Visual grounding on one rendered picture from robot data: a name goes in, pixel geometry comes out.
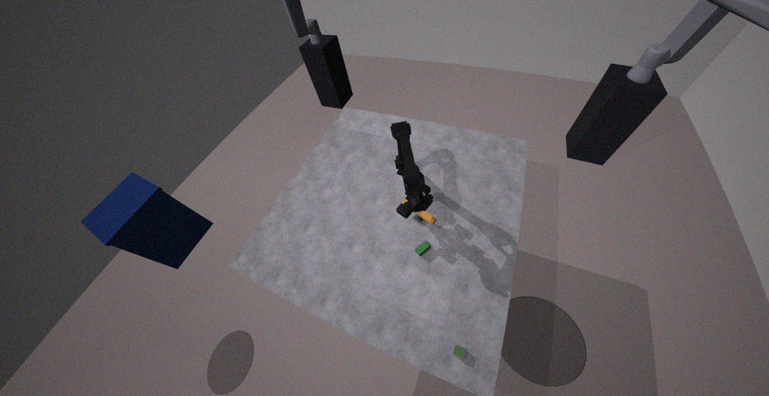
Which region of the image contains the green cube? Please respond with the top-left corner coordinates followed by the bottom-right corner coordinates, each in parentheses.
top-left (453, 345), bottom-right (465, 358)

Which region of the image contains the orange bar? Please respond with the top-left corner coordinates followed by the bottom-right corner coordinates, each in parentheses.
top-left (403, 200), bottom-right (437, 225)

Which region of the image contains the green rectangular block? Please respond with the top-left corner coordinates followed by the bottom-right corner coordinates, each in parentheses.
top-left (415, 240), bottom-right (431, 256)

